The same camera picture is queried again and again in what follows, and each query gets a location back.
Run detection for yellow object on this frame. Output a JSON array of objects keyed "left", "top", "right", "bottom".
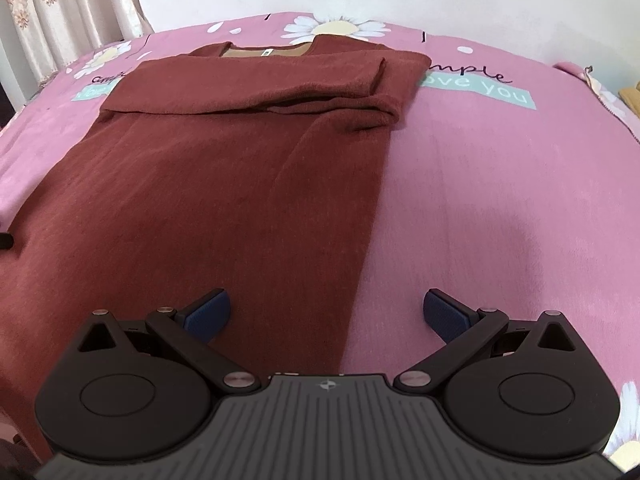
[{"left": 619, "top": 87, "right": 640, "bottom": 119}]

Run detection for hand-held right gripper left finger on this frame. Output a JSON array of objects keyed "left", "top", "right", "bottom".
[{"left": 75, "top": 288, "right": 261, "bottom": 395}]

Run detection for pink floral pillow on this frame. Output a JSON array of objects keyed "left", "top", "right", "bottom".
[{"left": 552, "top": 61, "right": 640, "bottom": 147}]

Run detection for reddish brown sweater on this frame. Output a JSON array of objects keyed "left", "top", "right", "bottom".
[{"left": 0, "top": 40, "right": 434, "bottom": 467}]

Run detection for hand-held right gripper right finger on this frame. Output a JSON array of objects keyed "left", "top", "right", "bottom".
[{"left": 393, "top": 288, "right": 577, "bottom": 394}]

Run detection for pink floral bed sheet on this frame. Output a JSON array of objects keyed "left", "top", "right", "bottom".
[{"left": 0, "top": 9, "right": 640, "bottom": 476}]

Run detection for beige floral curtain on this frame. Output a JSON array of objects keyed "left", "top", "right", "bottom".
[{"left": 0, "top": 0, "right": 156, "bottom": 107}]

